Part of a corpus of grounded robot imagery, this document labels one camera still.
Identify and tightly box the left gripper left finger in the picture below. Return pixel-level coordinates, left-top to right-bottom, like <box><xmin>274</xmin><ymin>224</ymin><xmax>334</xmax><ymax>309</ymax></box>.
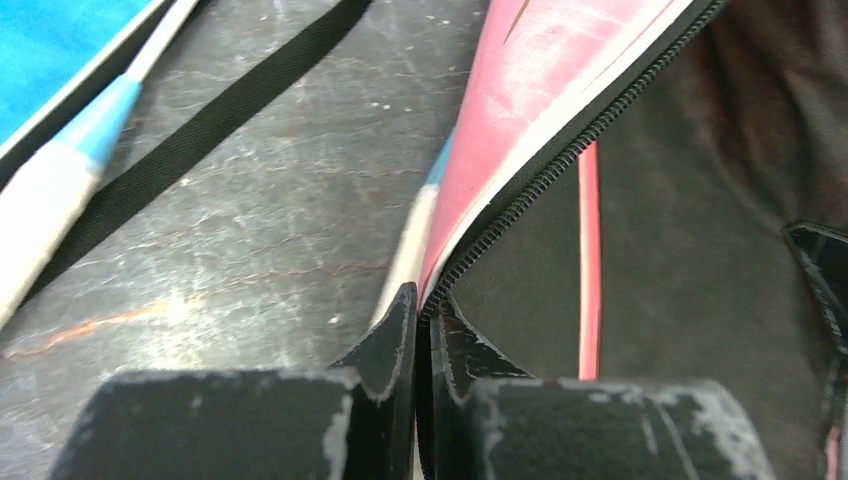
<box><xmin>50</xmin><ymin>283</ymin><xmax>417</xmax><ymax>479</ymax></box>

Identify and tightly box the blue badminton racket left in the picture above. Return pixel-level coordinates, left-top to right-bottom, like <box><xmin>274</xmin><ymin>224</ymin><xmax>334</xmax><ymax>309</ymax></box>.
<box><xmin>1</xmin><ymin>0</ymin><xmax>198</xmax><ymax>323</ymax></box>

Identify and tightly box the blue racket cover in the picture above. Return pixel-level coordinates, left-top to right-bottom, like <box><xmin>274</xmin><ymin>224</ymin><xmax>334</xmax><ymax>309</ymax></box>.
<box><xmin>1</xmin><ymin>0</ymin><xmax>171</xmax><ymax>184</ymax></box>

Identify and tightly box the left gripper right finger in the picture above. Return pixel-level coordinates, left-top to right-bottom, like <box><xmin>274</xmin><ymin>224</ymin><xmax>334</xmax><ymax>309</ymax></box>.
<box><xmin>429</xmin><ymin>302</ymin><xmax>774</xmax><ymax>479</ymax></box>

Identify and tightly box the pink racket cover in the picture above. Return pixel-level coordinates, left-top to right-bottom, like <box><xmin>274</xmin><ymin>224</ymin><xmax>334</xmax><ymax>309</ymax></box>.
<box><xmin>418</xmin><ymin>1</ymin><xmax>847</xmax><ymax>479</ymax></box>

